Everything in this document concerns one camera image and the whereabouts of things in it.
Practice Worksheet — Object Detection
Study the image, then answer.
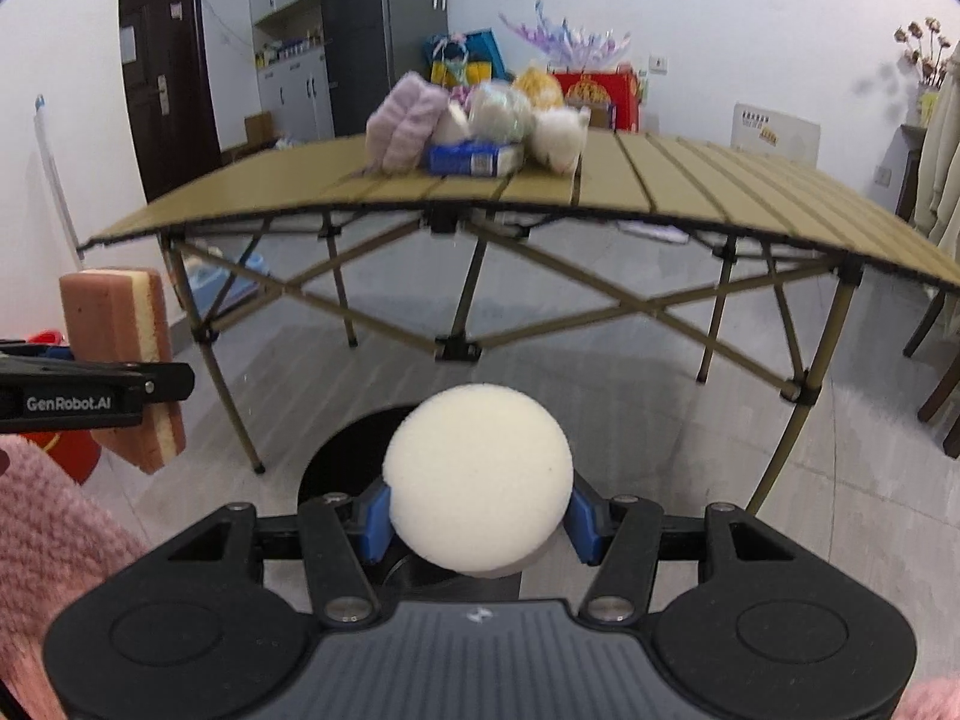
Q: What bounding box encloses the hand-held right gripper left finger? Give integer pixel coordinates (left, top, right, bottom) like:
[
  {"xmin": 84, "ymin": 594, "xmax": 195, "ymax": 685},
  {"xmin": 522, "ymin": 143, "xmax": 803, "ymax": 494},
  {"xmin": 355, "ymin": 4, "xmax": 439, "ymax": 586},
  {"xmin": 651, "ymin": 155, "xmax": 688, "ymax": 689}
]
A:
[{"xmin": 142, "ymin": 480, "xmax": 392, "ymax": 625}]

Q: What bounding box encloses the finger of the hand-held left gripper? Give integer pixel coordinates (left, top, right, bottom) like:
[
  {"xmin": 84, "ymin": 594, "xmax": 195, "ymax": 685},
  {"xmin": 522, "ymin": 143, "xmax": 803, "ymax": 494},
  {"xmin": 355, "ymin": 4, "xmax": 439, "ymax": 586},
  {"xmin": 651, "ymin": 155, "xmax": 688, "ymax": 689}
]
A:
[
  {"xmin": 0, "ymin": 358, "xmax": 196, "ymax": 434},
  {"xmin": 0, "ymin": 340, "xmax": 74, "ymax": 362}
]

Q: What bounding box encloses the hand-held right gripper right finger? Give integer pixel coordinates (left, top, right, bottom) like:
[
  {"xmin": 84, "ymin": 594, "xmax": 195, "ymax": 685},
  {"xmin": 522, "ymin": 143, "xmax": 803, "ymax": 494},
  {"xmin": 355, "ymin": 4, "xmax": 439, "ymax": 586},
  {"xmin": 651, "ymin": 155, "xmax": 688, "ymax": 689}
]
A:
[{"xmin": 564, "ymin": 474, "xmax": 822, "ymax": 625}]

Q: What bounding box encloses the pink and yellow sponge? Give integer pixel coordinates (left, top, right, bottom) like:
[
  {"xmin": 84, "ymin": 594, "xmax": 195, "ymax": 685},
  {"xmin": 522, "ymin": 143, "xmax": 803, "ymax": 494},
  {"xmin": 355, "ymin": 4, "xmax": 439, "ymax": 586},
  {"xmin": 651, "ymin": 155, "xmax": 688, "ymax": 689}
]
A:
[{"xmin": 60, "ymin": 266, "xmax": 187, "ymax": 475}]

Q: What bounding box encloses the black round bin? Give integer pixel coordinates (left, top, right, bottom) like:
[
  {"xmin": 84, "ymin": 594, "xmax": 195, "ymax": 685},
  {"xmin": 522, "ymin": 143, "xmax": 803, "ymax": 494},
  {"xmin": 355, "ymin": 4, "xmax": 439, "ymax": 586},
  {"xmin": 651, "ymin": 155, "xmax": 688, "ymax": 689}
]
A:
[{"xmin": 298, "ymin": 405, "xmax": 526, "ymax": 602}]

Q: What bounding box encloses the white round sponge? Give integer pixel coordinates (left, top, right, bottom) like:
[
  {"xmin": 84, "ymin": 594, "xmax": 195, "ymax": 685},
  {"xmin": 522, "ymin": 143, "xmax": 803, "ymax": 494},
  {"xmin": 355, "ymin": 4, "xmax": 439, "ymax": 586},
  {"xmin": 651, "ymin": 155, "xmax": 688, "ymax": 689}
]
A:
[{"xmin": 381, "ymin": 382, "xmax": 575, "ymax": 580}]

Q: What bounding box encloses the yellow and white plush toy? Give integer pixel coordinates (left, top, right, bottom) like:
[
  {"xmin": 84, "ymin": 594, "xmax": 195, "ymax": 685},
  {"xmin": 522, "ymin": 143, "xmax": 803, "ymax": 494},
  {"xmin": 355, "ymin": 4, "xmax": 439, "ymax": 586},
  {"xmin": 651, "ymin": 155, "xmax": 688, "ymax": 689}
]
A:
[{"xmin": 514, "ymin": 66, "xmax": 592, "ymax": 175}]

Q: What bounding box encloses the red bucket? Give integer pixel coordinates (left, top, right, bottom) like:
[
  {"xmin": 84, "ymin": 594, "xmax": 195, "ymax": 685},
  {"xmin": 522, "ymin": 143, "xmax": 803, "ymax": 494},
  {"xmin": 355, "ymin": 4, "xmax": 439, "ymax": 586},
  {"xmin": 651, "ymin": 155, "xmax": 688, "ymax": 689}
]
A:
[{"xmin": 19, "ymin": 330, "xmax": 103, "ymax": 485}]

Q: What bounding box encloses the pink fuzzy garment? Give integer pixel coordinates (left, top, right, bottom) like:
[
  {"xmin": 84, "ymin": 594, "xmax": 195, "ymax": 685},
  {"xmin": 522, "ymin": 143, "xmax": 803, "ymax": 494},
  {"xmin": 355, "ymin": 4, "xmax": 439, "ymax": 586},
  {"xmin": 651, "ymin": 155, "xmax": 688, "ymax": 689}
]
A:
[{"xmin": 0, "ymin": 435, "xmax": 152, "ymax": 720}]

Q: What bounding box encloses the light blue storage box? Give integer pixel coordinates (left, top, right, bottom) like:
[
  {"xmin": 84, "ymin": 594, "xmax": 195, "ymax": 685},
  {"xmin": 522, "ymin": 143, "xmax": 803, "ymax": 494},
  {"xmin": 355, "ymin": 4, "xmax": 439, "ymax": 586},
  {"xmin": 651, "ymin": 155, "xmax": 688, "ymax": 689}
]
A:
[{"xmin": 184, "ymin": 247, "xmax": 265, "ymax": 310}]

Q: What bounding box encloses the dark brown door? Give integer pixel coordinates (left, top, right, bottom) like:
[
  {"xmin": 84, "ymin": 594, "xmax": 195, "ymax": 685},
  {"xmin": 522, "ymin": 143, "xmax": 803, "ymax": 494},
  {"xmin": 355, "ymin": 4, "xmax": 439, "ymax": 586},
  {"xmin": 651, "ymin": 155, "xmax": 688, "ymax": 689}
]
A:
[{"xmin": 118, "ymin": 0, "xmax": 222, "ymax": 203}]

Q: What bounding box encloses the khaki folding table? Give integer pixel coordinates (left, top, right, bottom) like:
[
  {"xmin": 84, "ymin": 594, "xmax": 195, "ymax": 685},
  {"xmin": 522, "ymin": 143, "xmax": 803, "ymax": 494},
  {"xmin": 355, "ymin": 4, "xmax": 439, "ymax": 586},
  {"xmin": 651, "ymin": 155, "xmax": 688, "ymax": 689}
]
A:
[{"xmin": 79, "ymin": 131, "xmax": 960, "ymax": 518}]

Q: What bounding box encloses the blue and white box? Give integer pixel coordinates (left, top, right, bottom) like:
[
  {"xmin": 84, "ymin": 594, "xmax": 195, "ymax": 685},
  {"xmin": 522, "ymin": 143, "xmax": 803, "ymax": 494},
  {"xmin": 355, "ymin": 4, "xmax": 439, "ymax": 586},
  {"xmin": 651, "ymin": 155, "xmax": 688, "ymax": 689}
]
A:
[{"xmin": 427, "ymin": 139, "xmax": 526, "ymax": 178}]

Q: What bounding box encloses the dark wooden chair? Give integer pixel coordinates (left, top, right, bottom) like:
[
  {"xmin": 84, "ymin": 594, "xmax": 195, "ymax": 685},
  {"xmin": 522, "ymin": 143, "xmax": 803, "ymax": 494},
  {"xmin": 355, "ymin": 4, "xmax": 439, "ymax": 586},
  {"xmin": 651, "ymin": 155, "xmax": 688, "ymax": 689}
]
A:
[{"xmin": 904, "ymin": 289, "xmax": 960, "ymax": 460}]

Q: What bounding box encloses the small white soft lump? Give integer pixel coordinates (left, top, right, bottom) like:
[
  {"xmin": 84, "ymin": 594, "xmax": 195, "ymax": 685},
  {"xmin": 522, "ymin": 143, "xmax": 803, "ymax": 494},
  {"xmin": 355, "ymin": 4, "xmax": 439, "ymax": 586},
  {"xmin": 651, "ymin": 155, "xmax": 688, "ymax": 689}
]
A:
[{"xmin": 433, "ymin": 106, "xmax": 472, "ymax": 147}]

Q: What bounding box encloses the lilac fluffy towel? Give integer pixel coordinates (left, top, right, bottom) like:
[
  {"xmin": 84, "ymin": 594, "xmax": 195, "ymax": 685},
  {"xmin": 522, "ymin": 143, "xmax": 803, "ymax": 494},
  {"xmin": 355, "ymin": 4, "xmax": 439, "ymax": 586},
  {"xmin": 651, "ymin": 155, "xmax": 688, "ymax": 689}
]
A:
[{"xmin": 366, "ymin": 73, "xmax": 449, "ymax": 172}]

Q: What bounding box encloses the clear wrapped white ball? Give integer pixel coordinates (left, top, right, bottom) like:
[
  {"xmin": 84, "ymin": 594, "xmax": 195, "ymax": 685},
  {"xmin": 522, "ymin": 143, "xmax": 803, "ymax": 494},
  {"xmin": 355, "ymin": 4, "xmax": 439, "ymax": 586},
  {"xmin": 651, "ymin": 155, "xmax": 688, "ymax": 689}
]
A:
[{"xmin": 469, "ymin": 81, "xmax": 535, "ymax": 143}]

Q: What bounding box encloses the red gift box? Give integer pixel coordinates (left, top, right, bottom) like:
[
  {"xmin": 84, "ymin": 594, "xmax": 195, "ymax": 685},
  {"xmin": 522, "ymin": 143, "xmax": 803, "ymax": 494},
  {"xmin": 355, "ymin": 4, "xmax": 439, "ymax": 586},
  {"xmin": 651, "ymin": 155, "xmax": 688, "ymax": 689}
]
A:
[{"xmin": 551, "ymin": 66, "xmax": 643, "ymax": 133}]

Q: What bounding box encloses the white printed carton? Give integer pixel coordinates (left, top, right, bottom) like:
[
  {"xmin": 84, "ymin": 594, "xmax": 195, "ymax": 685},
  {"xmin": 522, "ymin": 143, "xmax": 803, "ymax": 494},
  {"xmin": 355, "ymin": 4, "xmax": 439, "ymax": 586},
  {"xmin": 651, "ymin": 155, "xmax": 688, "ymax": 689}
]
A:
[{"xmin": 731, "ymin": 101, "xmax": 822, "ymax": 163}]

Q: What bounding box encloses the grey refrigerator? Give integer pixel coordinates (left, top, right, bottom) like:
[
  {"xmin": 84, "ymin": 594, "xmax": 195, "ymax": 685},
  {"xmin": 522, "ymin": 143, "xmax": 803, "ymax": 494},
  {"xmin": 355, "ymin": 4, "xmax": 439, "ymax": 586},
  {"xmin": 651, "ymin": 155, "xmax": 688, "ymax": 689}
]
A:
[{"xmin": 319, "ymin": 0, "xmax": 451, "ymax": 140}]

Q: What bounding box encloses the blue and yellow bag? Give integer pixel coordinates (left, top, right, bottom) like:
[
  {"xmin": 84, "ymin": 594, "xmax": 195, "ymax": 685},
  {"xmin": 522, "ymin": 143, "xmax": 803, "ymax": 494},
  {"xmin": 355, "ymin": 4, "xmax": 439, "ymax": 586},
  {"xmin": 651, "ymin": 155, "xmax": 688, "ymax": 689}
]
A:
[{"xmin": 421, "ymin": 28, "xmax": 503, "ymax": 87}]

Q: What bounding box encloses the dark side table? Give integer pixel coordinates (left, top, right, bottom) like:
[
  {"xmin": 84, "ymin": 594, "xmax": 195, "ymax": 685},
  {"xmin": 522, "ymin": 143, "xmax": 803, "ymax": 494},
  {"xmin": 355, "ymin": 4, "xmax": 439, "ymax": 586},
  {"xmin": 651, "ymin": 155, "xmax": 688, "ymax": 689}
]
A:
[{"xmin": 896, "ymin": 124, "xmax": 929, "ymax": 222}]

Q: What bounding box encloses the iridescent ribbon decoration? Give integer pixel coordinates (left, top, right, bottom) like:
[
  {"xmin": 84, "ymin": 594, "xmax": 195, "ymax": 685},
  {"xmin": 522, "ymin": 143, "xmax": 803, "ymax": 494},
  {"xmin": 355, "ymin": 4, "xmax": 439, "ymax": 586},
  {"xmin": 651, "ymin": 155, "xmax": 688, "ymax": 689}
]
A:
[{"xmin": 499, "ymin": 0, "xmax": 632, "ymax": 72}]

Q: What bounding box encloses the beige hanging coat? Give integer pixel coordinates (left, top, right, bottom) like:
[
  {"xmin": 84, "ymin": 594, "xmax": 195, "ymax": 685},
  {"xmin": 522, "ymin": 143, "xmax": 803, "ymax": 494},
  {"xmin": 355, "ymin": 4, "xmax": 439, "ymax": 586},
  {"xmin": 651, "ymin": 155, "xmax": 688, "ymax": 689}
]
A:
[{"xmin": 911, "ymin": 41, "xmax": 960, "ymax": 290}]

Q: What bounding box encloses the dried flower bunch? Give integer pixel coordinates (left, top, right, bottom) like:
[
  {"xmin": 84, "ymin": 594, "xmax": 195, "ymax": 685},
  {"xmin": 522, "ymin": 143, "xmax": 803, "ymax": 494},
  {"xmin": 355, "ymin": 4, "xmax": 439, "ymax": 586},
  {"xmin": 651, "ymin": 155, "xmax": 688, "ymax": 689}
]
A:
[{"xmin": 894, "ymin": 15, "xmax": 955, "ymax": 88}]

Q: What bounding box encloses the white wall cabinet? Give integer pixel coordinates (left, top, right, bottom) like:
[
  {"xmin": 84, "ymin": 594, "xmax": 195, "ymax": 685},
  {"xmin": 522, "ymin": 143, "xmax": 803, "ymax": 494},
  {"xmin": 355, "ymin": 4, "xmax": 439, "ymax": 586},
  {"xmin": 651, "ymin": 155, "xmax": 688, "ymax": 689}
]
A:
[{"xmin": 247, "ymin": 0, "xmax": 335, "ymax": 143}]

